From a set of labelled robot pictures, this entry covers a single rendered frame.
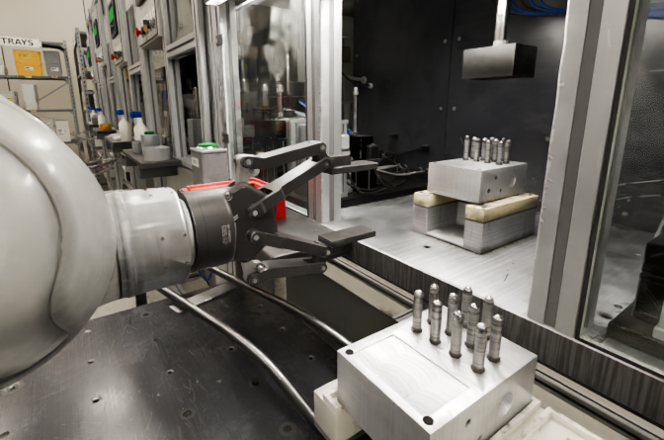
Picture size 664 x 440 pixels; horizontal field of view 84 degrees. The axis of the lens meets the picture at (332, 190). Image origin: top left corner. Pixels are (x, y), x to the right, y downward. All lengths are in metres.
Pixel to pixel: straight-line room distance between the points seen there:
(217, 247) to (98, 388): 0.46
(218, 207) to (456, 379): 0.24
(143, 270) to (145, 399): 0.40
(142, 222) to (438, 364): 0.25
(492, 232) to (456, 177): 0.09
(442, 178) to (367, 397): 0.38
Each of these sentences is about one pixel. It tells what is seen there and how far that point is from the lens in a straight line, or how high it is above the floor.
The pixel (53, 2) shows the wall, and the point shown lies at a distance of 8.01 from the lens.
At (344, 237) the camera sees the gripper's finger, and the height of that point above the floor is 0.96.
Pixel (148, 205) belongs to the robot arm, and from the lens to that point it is 0.34.
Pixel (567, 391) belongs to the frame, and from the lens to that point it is 1.62.
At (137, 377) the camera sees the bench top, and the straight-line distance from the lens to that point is 0.76.
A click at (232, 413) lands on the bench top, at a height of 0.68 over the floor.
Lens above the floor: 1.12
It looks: 13 degrees down
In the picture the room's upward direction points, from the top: straight up
